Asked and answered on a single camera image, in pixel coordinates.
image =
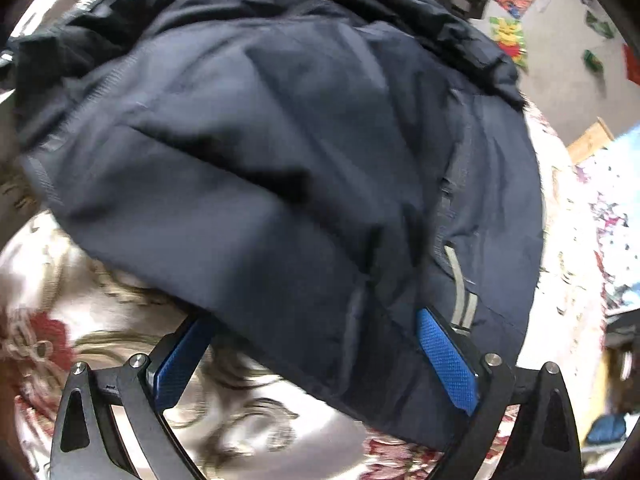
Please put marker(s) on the floral satin bedspread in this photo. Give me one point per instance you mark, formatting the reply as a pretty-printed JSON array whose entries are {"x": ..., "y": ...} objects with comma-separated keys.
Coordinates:
[{"x": 75, "y": 285}]

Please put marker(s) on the yellow bear wall poster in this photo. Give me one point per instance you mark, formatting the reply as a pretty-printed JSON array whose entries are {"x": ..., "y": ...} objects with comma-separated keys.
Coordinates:
[{"x": 510, "y": 42}]

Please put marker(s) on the red paper envelope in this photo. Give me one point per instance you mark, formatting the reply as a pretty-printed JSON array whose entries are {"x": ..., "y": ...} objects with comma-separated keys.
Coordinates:
[{"x": 632, "y": 64}]

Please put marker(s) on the green wall photos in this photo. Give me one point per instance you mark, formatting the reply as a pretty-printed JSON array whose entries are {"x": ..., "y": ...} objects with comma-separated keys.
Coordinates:
[{"x": 600, "y": 25}]

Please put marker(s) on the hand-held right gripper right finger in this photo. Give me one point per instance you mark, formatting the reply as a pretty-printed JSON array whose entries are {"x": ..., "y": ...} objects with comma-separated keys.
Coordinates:
[{"x": 447, "y": 365}]

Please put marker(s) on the small green hanging bag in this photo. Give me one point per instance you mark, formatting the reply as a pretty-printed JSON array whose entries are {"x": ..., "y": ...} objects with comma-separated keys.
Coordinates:
[{"x": 594, "y": 60}]

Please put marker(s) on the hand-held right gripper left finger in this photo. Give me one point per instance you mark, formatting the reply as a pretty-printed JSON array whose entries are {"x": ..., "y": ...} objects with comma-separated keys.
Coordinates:
[{"x": 175, "y": 365}]

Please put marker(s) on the navy padded jacket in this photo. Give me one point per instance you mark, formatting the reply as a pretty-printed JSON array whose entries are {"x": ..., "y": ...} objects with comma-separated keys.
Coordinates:
[{"x": 250, "y": 160}]

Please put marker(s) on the blue dotted printed curtain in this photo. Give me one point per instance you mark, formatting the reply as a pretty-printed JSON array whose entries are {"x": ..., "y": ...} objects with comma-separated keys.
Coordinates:
[{"x": 615, "y": 210}]

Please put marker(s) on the light wooden frame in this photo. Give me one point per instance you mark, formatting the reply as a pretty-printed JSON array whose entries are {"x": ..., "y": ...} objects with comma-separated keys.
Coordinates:
[{"x": 592, "y": 140}]

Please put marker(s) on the small blue pouch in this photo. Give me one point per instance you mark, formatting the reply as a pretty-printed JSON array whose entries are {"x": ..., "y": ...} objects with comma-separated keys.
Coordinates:
[{"x": 606, "y": 429}]

